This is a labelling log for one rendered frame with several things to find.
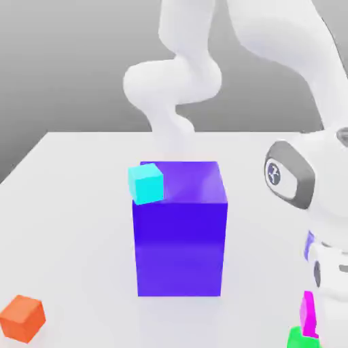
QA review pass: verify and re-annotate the small orange cube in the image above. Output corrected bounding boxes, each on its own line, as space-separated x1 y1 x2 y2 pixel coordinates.
0 294 47 345

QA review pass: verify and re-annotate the small magenta cube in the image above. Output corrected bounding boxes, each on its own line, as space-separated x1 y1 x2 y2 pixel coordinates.
299 290 319 338

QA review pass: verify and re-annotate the small cyan cube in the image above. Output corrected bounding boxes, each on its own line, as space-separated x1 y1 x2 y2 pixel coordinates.
127 162 165 206

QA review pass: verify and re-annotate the small green cube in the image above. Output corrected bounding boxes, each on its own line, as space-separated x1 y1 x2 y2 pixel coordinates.
286 326 321 348

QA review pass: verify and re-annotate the large blue box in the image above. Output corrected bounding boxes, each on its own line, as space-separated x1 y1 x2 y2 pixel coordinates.
132 160 228 298

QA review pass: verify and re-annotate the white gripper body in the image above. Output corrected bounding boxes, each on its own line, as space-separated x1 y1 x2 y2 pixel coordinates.
308 242 348 305

